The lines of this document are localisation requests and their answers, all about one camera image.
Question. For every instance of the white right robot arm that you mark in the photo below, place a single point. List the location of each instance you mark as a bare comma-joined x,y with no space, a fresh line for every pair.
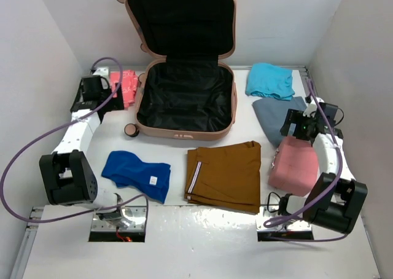
336,199

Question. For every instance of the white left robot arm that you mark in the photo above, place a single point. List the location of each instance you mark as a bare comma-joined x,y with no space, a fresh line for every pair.
66,173

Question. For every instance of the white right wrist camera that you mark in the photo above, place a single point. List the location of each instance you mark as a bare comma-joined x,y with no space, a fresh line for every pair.
312,107

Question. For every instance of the blue shirt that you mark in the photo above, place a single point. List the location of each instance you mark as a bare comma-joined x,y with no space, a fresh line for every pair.
126,169

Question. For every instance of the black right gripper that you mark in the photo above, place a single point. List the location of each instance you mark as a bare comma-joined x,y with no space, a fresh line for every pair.
295,117

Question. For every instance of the turquoise folded shirt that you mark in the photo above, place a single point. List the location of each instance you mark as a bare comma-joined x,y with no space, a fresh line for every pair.
270,81

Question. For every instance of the pink toiletry box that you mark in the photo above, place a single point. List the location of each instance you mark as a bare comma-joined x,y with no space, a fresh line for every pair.
295,167

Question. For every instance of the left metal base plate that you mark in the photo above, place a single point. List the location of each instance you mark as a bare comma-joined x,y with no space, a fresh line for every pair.
126,219

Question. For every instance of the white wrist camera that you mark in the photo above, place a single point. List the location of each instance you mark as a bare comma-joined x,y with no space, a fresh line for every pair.
312,107
101,71

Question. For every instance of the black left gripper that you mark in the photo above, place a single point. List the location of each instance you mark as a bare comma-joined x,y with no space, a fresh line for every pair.
116,103

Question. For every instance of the pink open suitcase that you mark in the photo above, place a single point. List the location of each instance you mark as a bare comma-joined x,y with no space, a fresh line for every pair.
187,91

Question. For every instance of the grey folded garment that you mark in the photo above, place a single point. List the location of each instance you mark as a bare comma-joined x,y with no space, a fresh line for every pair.
271,114

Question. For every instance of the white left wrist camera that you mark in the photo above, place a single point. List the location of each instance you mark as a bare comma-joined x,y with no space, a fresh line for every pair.
101,71

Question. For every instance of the coral patterned garment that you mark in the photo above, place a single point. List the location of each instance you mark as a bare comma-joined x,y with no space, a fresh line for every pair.
129,85

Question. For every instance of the brown shorts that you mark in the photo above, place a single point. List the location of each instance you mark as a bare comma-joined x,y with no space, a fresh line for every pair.
227,176

